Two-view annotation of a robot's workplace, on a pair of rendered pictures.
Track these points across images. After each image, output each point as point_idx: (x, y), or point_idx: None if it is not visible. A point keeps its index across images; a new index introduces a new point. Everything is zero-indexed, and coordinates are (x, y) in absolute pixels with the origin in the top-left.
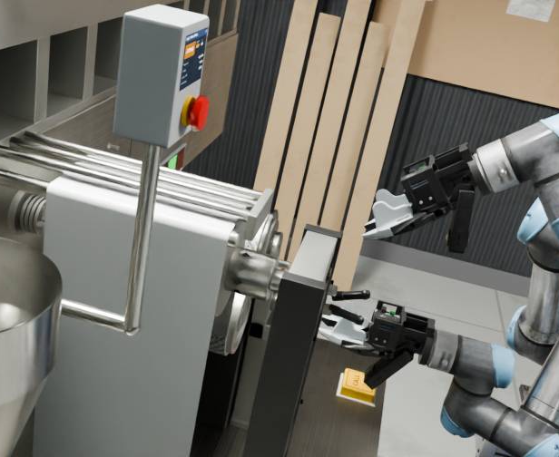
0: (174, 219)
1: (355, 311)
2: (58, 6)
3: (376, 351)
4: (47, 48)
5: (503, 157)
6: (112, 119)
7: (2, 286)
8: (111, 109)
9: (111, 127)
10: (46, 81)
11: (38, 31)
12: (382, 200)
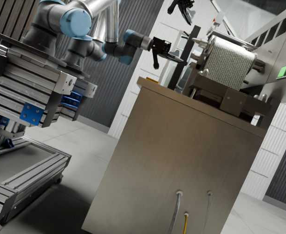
0: None
1: (175, 51)
2: (274, 21)
3: None
4: (269, 30)
5: None
6: (276, 43)
7: None
8: (276, 41)
9: (274, 46)
10: (266, 37)
11: (268, 28)
12: (192, 13)
